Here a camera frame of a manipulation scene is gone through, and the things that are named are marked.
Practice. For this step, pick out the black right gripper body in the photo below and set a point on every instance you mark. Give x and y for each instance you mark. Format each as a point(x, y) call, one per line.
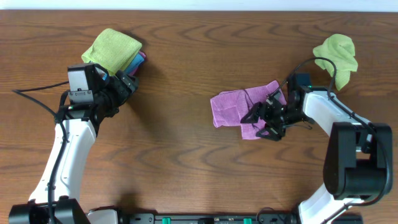
point(282, 116)

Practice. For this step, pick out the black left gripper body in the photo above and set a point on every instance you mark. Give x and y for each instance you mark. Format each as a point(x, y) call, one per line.
point(117, 94)

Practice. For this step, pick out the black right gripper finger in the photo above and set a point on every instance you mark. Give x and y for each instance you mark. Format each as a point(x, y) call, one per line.
point(252, 116)
point(271, 133)

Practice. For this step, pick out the purple microfiber cloth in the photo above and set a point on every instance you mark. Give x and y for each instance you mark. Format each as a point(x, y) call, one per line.
point(229, 107)

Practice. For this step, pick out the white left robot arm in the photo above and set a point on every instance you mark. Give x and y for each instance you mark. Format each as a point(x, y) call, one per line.
point(56, 197)

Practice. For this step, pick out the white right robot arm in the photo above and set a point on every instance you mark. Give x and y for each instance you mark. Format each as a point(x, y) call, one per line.
point(358, 165)

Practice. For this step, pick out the folded blue cloth in stack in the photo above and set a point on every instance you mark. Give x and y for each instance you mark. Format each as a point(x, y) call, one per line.
point(129, 68)

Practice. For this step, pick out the folded green cloth on stack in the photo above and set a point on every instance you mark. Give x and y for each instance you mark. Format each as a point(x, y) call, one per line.
point(113, 50)

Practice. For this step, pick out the folded pink cloth under stack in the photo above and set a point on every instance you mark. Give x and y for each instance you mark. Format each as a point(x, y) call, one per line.
point(137, 61)

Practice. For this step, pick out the crumpled green cloth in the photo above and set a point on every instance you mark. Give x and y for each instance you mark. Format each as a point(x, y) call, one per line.
point(340, 50)

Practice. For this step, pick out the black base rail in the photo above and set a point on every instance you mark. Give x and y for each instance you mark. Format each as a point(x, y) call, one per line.
point(233, 218)

